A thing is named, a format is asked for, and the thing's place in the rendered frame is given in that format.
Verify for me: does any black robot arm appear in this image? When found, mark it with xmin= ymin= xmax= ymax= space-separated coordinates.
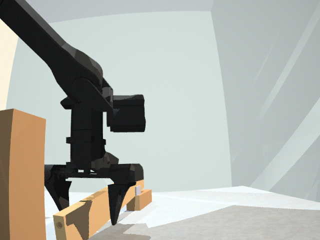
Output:
xmin=0 ymin=0 xmax=146 ymax=133

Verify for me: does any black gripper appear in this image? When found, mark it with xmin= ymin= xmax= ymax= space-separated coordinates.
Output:
xmin=44 ymin=130 xmax=144 ymax=226

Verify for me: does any long wooden rail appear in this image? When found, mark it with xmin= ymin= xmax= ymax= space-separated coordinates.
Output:
xmin=53 ymin=180 xmax=144 ymax=240

